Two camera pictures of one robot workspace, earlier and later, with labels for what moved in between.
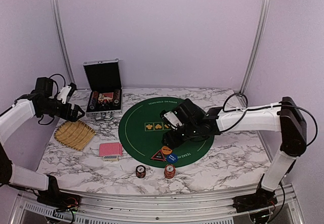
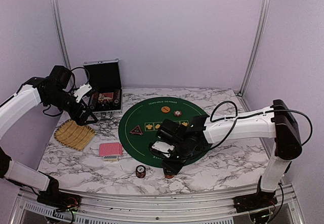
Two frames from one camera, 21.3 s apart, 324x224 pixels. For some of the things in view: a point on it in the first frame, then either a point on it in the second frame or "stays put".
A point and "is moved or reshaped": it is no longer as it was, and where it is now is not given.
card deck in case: (106, 97) stays put
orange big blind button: (166, 150) is moved or reshaped
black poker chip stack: (140, 171) stays put
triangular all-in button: (159, 156) to (136, 130)
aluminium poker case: (103, 81) stays put
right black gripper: (173, 142) to (173, 170)
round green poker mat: (141, 130) stays put
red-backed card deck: (111, 149) stays put
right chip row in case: (116, 97) stays put
